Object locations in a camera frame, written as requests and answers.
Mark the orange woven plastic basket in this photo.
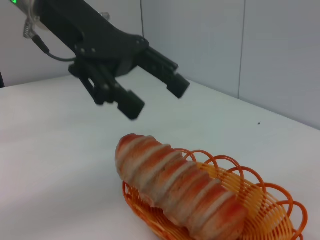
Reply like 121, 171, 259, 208
121, 149, 309, 240

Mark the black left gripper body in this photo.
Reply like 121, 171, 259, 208
36, 0, 150, 77

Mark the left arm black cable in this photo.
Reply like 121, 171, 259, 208
23, 21, 77, 62

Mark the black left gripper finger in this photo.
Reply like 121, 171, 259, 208
135, 46, 191, 100
68, 58, 146, 121

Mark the orange striped bread loaf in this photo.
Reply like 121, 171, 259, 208
114, 133, 248, 240

